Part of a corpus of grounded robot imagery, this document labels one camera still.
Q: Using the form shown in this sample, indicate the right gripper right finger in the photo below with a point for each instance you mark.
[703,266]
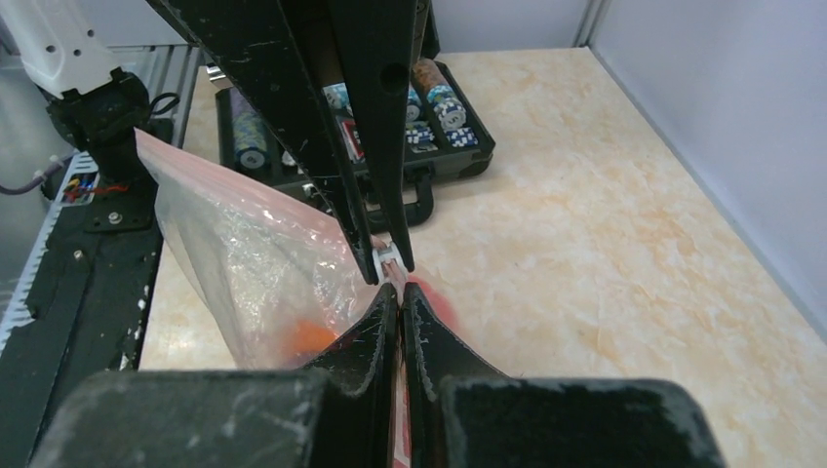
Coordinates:
[464,412]

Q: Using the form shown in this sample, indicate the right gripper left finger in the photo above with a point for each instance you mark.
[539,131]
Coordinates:
[335,411]

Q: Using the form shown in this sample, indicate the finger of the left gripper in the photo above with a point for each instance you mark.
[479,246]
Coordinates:
[252,43]
[374,42]

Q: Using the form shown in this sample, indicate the clear zip top bag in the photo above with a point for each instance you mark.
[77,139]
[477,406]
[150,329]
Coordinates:
[258,259]

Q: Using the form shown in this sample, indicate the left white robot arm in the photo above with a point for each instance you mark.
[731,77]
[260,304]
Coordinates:
[97,106]

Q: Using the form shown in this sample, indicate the black open tool case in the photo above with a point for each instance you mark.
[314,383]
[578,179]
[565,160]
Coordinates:
[446,141]

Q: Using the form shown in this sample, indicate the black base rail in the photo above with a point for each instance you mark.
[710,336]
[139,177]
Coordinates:
[85,311]

